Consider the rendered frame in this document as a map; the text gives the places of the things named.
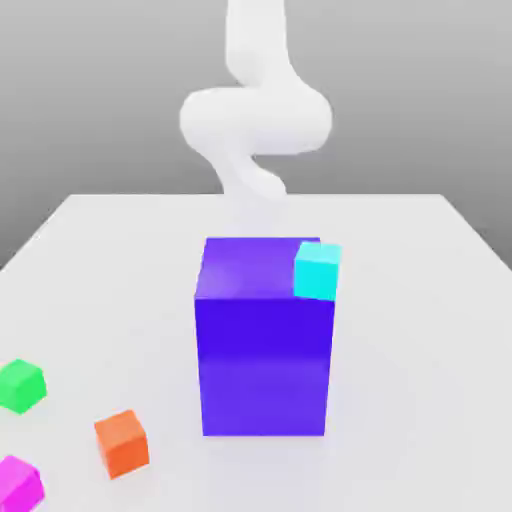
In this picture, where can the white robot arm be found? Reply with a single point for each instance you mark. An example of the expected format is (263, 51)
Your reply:
(256, 120)

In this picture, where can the small cyan cube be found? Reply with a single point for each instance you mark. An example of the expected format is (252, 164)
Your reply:
(316, 274)

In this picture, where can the small orange cube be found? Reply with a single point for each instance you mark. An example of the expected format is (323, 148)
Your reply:
(122, 444)

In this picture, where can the small green cube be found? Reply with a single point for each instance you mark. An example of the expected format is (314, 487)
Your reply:
(20, 386)

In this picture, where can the small magenta cube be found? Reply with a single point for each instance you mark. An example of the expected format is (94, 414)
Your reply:
(18, 486)

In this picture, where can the large purple box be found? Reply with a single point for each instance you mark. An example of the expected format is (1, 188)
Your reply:
(262, 360)

